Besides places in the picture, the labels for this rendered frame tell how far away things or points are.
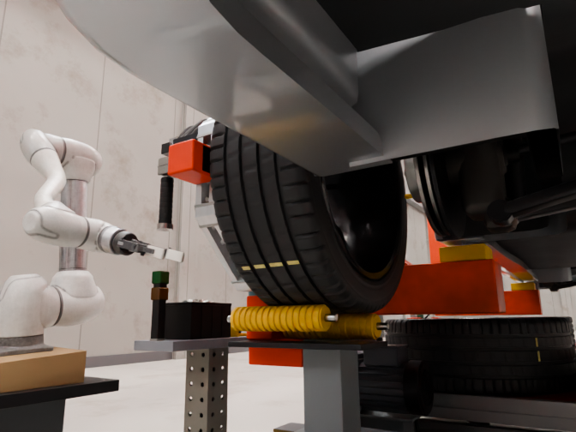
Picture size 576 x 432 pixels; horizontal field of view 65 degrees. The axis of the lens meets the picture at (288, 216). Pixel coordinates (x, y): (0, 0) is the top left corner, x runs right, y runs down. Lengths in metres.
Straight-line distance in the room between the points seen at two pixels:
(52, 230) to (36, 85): 4.48
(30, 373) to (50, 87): 4.56
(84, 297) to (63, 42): 4.66
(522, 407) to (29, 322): 1.63
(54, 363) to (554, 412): 1.56
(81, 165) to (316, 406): 1.40
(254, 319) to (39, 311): 1.00
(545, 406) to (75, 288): 1.65
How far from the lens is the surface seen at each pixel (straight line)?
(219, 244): 1.07
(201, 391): 1.60
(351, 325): 1.08
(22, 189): 5.46
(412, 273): 1.53
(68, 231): 1.50
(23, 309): 1.85
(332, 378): 1.08
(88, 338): 5.73
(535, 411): 1.59
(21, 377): 1.72
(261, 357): 1.18
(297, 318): 1.00
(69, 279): 1.95
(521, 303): 3.41
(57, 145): 2.02
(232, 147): 0.94
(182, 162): 0.98
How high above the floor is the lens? 0.51
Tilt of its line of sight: 13 degrees up
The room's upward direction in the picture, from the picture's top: 1 degrees counter-clockwise
